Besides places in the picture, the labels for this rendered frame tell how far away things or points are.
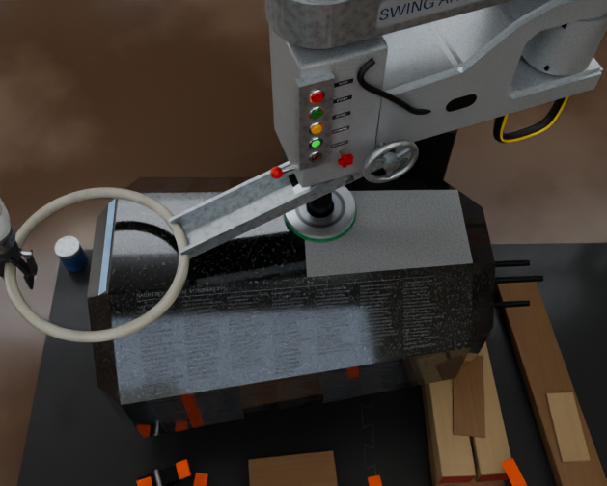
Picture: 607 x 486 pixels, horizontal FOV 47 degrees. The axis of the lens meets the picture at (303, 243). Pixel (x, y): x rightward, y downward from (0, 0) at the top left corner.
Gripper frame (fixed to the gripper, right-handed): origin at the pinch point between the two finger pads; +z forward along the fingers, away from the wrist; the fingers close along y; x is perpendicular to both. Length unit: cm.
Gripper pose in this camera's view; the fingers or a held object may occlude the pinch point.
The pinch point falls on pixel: (20, 280)
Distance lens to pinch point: 210.7
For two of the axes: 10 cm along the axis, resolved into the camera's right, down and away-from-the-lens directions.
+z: -0.7, 5.3, 8.5
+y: 9.9, -0.4, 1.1
